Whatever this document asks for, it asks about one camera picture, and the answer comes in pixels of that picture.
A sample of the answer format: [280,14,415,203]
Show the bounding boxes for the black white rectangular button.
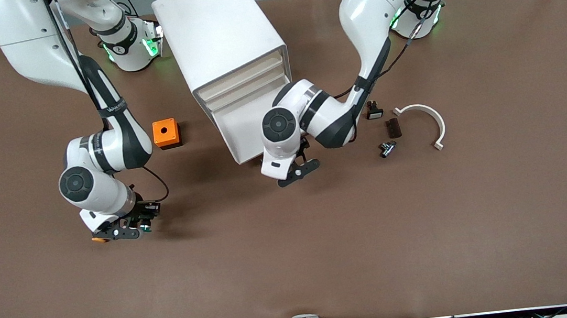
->
[365,99,385,120]

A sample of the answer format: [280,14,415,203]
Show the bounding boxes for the black camera bracket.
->
[276,158,323,189]
[92,221,143,245]

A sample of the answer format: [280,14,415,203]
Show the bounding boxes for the black right camera bracket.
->
[92,221,143,245]

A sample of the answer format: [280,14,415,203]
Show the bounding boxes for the black left camera bracket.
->
[276,158,323,189]

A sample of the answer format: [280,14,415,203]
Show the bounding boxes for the white cabinet drawer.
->
[200,60,291,112]
[209,85,299,168]
[194,49,289,103]

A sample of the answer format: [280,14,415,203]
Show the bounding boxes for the small silver connector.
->
[380,140,399,159]

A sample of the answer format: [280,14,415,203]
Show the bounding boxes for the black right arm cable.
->
[43,0,170,212]

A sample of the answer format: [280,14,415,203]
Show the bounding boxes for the orange button enclosure box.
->
[151,117,183,151]

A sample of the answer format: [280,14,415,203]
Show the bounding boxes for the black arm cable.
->
[43,0,170,212]
[324,3,446,101]

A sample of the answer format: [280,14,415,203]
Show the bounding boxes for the white curved bracket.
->
[392,101,449,155]

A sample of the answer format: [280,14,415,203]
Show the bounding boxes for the brown table cover sheet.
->
[0,0,567,318]

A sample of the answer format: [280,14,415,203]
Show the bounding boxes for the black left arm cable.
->
[324,3,446,101]

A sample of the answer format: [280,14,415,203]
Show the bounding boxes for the white drawer cabinet housing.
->
[151,0,296,125]

